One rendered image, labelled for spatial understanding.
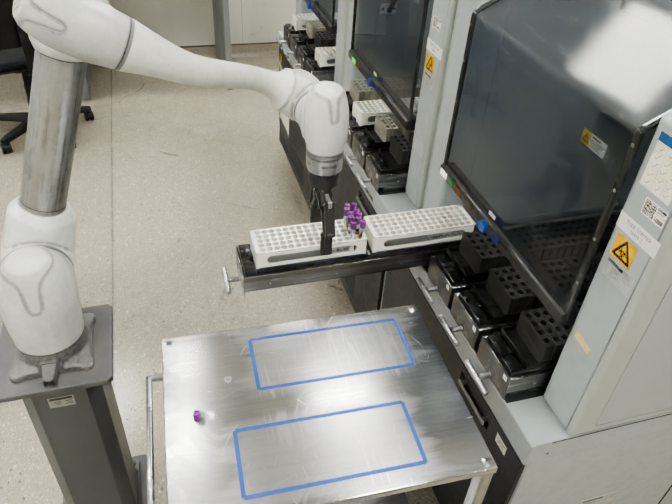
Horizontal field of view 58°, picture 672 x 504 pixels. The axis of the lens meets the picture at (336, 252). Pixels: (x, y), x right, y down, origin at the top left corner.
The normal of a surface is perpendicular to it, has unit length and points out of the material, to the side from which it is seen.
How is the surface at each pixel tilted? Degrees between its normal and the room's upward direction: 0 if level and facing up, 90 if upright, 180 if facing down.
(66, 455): 90
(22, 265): 6
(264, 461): 0
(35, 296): 70
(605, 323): 90
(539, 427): 0
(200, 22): 90
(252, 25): 90
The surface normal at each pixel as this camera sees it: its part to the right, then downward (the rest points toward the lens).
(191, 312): 0.06, -0.78
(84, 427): 0.28, 0.61
